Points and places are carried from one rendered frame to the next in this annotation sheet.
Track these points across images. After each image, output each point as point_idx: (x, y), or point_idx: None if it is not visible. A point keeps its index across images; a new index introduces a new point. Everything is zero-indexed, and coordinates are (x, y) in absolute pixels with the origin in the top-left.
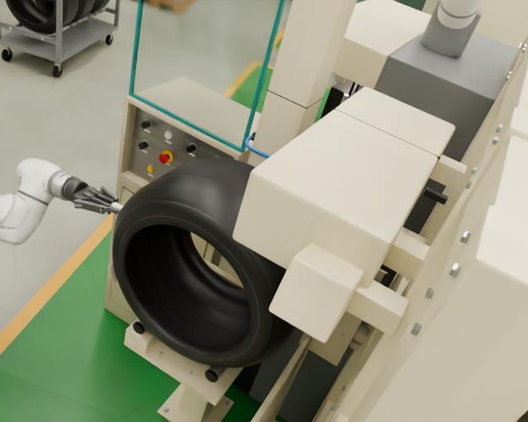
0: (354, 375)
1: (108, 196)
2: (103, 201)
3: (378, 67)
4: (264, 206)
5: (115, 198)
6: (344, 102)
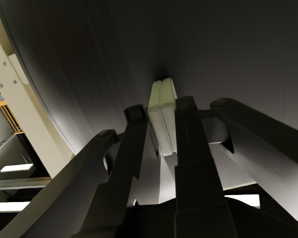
0: None
1: (253, 166)
2: (158, 181)
3: None
4: None
5: (221, 148)
6: (235, 187)
